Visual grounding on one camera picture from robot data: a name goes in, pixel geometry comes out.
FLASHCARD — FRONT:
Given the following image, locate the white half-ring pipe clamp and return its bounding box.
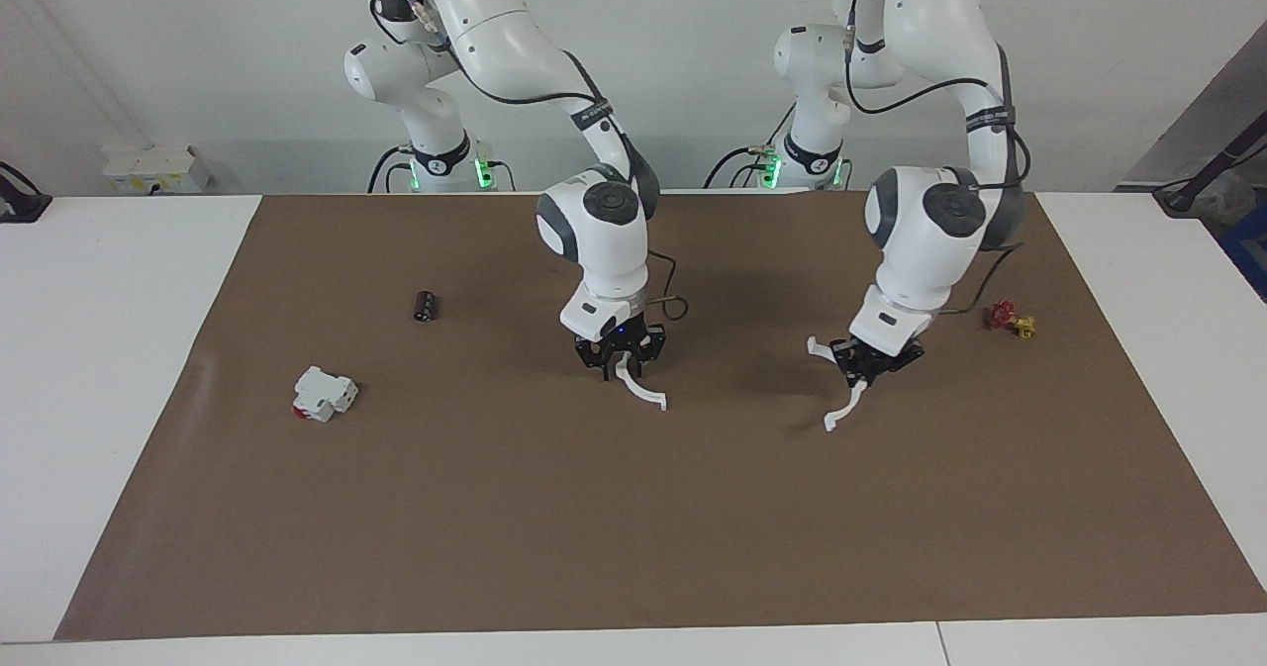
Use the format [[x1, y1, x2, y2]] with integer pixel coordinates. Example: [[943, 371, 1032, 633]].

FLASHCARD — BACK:
[[615, 354, 668, 413], [806, 335, 872, 433]]

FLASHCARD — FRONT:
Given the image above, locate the red and yellow valve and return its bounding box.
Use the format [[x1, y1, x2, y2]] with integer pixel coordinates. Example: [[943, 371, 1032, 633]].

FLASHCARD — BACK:
[[982, 299, 1038, 339]]

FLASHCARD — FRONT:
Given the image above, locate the brown table mat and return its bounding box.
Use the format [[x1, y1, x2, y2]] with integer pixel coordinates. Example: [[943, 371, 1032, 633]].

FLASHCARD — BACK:
[[53, 191, 1267, 641]]

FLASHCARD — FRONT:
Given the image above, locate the white circuit breaker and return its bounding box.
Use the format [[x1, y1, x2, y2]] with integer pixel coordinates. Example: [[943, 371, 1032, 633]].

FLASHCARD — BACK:
[[292, 365, 360, 424]]

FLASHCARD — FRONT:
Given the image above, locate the black stand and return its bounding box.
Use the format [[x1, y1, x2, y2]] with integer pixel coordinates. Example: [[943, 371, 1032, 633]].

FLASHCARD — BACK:
[[1152, 136, 1267, 218]]

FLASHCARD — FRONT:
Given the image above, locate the blue box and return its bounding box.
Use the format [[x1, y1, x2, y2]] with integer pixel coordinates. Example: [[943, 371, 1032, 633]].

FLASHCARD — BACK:
[[1218, 200, 1267, 302]]

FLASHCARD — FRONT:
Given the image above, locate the white power strip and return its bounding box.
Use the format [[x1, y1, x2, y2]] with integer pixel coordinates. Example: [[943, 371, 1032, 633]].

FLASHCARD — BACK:
[[101, 143, 212, 196]]

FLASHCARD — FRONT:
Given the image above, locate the black base cable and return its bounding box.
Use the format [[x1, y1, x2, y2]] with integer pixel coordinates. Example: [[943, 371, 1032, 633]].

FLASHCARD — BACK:
[[702, 145, 765, 190], [367, 145, 409, 194]]

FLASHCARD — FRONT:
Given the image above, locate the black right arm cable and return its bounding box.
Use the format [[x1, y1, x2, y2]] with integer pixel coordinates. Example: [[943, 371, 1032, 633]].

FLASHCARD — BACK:
[[367, 0, 690, 324]]

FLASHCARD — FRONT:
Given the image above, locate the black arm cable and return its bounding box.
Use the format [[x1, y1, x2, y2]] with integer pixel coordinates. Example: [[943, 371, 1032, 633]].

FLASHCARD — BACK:
[[845, 0, 1031, 317], [367, 0, 690, 324]]

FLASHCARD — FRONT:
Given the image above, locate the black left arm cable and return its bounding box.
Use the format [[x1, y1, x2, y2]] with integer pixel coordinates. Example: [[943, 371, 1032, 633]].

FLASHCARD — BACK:
[[845, 0, 1031, 317]]

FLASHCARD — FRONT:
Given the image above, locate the black clamp mount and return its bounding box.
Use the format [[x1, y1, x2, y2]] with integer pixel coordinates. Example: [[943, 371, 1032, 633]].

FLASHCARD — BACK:
[[0, 160, 53, 225]]

